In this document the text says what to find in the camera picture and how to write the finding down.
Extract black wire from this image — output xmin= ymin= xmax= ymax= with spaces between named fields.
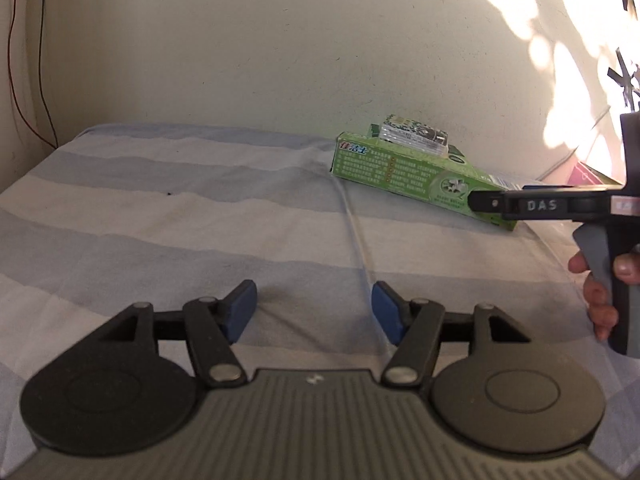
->
xmin=30 ymin=0 xmax=57 ymax=148

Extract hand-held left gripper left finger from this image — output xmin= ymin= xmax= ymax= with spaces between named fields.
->
xmin=97 ymin=280 xmax=258 ymax=387

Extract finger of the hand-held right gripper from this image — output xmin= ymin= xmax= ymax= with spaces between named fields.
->
xmin=467 ymin=188 xmax=506 ymax=217

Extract green cardboard box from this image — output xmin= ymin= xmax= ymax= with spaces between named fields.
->
xmin=331 ymin=124 xmax=527 ymax=232

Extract blue striped bed sheet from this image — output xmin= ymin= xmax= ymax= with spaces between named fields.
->
xmin=0 ymin=121 xmax=640 ymax=480

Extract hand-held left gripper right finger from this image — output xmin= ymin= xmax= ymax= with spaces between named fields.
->
xmin=372 ymin=281 xmax=532 ymax=387

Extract clear plastic box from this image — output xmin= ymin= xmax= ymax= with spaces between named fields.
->
xmin=377 ymin=112 xmax=450 ymax=157

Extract pink colourful book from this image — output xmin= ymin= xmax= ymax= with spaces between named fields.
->
xmin=567 ymin=160 xmax=624 ymax=189

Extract person's right hand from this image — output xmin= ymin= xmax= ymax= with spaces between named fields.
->
xmin=568 ymin=251 xmax=640 ymax=342

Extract red wire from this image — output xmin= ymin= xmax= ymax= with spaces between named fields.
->
xmin=6 ymin=0 xmax=56 ymax=150

